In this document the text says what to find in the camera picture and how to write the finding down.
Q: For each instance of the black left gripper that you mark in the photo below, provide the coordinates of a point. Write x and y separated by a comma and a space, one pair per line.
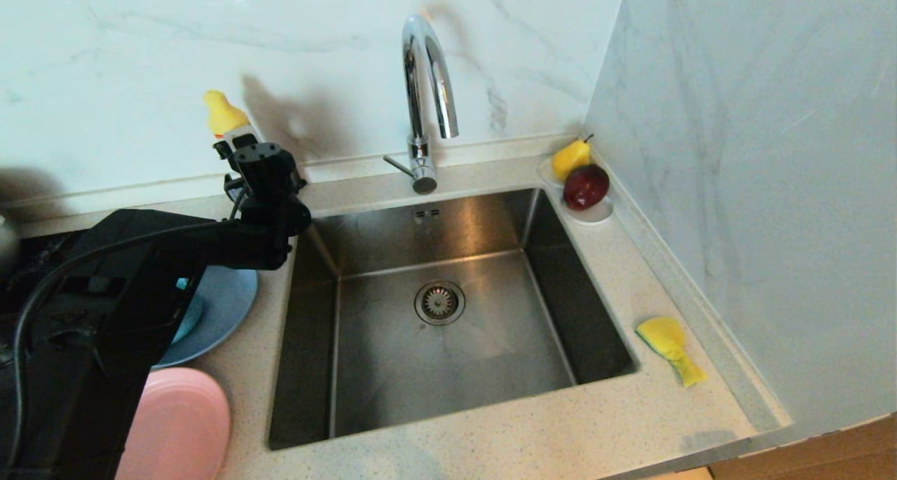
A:
270, 175

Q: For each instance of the yellow-capped detergent bottle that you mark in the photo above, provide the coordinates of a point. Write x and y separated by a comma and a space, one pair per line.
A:
224, 114

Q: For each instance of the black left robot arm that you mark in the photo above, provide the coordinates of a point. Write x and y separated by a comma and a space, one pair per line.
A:
105, 340

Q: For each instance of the stainless steel sink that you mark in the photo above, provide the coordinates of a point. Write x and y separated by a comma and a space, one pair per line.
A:
392, 368

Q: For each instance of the yellow green sponge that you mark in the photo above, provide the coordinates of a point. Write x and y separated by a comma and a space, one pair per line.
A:
666, 336

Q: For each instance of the blue-grey plate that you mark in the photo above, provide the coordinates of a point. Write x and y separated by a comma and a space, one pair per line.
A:
228, 312

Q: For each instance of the teal bowl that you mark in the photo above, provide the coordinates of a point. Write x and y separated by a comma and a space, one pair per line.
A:
188, 319

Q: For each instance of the chrome gooseneck faucet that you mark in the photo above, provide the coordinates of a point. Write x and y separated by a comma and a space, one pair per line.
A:
420, 66

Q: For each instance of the round metal drain strainer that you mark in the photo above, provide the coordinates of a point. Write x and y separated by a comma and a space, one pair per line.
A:
439, 303

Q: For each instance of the black glass cooktop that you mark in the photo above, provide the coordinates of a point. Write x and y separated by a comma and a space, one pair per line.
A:
42, 256

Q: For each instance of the pink plate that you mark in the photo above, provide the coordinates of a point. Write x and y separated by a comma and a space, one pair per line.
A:
182, 424

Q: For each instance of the yellow pear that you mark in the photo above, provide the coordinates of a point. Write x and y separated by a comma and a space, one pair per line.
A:
569, 159

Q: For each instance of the dark red apple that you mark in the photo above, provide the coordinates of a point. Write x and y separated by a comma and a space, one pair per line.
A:
586, 187

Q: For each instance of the small white dish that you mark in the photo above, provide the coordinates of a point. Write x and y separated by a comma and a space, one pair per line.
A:
596, 217

